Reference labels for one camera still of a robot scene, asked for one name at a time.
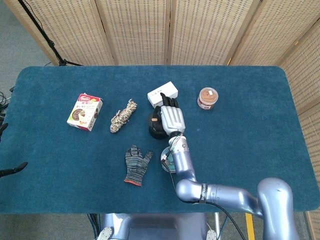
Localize black round object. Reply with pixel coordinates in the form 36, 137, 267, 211
147, 105, 171, 140

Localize grey knit work glove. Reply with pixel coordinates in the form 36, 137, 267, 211
123, 144, 154, 188

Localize black tripod stand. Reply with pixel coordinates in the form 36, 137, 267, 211
17, 0, 84, 67

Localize silver blue robot torso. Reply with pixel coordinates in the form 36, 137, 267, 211
96, 212, 221, 240

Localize red white cookie box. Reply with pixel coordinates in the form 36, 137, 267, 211
66, 93, 104, 132

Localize white cardboard box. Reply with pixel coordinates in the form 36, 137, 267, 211
146, 80, 180, 109

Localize brown lidded jar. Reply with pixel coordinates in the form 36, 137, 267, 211
196, 87, 219, 110

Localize woven wooden folding screen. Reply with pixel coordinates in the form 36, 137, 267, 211
3, 0, 320, 240

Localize blue table cloth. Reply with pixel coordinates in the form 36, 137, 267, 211
0, 65, 317, 216

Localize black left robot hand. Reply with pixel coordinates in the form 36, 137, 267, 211
0, 122, 29, 179

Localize black floor cables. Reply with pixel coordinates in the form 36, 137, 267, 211
0, 86, 16, 120

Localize coiled camouflage rope bundle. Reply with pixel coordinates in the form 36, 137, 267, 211
109, 98, 139, 135

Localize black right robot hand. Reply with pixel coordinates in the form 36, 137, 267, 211
152, 92, 187, 137

